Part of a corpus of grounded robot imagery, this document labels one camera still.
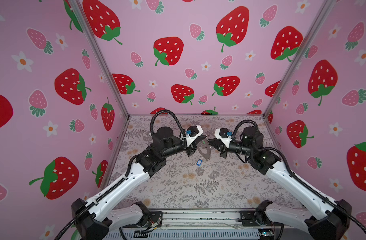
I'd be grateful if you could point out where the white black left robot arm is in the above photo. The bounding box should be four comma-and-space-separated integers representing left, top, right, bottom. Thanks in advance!
55, 110, 207, 240

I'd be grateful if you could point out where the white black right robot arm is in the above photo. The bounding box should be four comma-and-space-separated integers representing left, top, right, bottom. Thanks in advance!
208, 120, 366, 240

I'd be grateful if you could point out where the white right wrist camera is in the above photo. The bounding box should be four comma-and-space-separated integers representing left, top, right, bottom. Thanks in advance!
215, 128, 233, 149

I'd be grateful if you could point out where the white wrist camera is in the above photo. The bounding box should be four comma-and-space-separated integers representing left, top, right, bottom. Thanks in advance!
215, 128, 233, 149
186, 126, 207, 147

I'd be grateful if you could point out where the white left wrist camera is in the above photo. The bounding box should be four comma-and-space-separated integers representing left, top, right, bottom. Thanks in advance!
186, 126, 207, 147

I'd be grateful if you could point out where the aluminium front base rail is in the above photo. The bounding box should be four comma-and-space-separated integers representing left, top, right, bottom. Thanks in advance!
110, 208, 276, 232

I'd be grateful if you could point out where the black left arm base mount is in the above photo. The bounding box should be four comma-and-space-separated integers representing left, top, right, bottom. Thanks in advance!
123, 202, 163, 230

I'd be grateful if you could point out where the grey slotted cable duct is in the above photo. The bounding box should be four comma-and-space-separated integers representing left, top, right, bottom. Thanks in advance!
123, 229, 261, 240

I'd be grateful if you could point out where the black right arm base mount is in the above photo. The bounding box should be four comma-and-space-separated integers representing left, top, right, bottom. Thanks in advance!
238, 200, 273, 227

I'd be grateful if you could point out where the right aluminium corner post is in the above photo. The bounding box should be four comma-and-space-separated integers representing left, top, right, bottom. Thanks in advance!
264, 0, 336, 120

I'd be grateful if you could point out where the aluminium corner post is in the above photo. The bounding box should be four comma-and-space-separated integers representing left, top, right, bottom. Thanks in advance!
264, 0, 336, 120
70, 1, 129, 119

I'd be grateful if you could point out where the left aluminium corner post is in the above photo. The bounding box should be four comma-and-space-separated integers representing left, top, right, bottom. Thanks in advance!
70, 1, 129, 119

